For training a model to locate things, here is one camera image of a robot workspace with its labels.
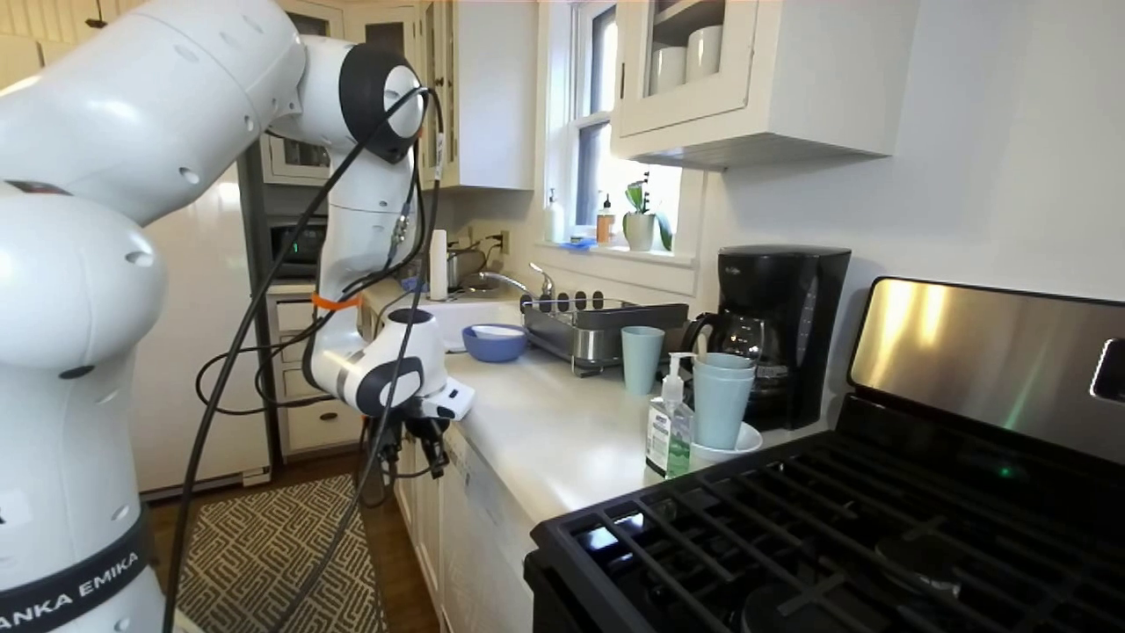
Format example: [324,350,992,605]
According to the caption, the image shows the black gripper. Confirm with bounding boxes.
[366,407,451,478]

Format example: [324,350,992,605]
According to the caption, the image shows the black coffee maker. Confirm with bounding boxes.
[683,246,850,432]

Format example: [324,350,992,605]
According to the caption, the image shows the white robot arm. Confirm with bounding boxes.
[0,0,473,633]

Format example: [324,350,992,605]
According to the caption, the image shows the white refrigerator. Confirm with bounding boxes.
[129,171,272,494]

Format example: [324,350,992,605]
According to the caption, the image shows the white bowl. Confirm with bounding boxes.
[686,420,767,475]

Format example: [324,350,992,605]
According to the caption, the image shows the white lower kitchen cabinets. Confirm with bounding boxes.
[393,469,444,601]

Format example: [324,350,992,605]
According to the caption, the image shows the hand sanitizer bottle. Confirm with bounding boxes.
[647,351,691,475]

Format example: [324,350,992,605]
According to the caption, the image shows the grey patterned rug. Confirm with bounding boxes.
[179,475,385,633]

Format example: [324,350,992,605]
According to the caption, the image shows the dish drying rack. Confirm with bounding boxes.
[520,292,690,372]

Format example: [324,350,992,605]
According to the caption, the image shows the kitchen window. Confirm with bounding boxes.
[548,0,679,251]

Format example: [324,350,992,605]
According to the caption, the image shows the white paper towel roll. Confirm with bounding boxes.
[424,229,451,303]

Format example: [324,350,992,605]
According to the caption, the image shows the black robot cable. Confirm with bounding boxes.
[159,81,451,633]

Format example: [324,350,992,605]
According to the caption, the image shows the white upper right cabinet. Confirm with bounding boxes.
[617,0,917,171]

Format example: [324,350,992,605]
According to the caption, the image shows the white cabinet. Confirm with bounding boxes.
[617,0,917,171]
[338,0,541,194]

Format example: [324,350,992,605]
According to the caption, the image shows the chrome faucet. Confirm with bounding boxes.
[478,262,556,296]

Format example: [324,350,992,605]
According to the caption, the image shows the white upper left cabinet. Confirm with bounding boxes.
[338,0,541,194]

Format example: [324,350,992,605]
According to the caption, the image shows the wall oven and microwave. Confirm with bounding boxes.
[243,137,342,466]

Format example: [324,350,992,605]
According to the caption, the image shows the stainless gas stove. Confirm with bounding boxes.
[523,277,1125,633]

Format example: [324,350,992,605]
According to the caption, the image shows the blue bowl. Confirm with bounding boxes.
[460,323,526,363]

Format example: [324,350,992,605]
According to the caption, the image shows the orange soap bottle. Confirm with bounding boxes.
[593,194,614,246]

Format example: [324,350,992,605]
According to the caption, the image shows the stacked light blue cups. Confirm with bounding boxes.
[691,351,756,452]

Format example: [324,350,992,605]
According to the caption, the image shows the light blue cup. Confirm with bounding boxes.
[623,323,665,396]

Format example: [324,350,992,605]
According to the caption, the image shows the white potted plant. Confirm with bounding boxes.
[623,173,671,255]

